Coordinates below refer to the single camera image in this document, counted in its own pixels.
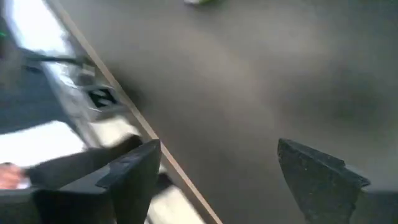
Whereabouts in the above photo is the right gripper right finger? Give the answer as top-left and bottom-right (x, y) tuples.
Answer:
(277, 138), (398, 224)

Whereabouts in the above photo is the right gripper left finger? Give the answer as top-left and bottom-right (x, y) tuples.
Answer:
(32, 139), (162, 224)

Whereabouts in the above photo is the green label seafood can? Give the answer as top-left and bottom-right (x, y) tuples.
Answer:
(183, 0), (224, 6)

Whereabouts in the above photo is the person's hand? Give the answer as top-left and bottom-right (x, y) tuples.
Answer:
(0, 162), (27, 190)

